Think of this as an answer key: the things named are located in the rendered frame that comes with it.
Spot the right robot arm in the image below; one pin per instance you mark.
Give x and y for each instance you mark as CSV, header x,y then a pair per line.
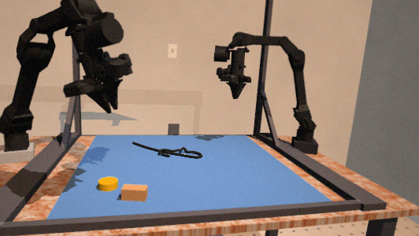
x,y
100,31

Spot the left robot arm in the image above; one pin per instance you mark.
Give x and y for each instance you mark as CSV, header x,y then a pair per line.
x,y
296,58

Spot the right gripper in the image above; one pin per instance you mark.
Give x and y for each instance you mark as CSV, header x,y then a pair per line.
x,y
99,85

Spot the dark brown rope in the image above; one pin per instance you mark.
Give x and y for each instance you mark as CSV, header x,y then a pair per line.
x,y
169,151

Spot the orange disc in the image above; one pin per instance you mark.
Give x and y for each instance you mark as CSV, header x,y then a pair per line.
x,y
108,184

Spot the blue mat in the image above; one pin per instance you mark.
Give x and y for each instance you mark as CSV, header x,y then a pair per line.
x,y
233,172

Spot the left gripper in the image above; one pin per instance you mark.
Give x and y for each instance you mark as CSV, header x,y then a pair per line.
x,y
236,85

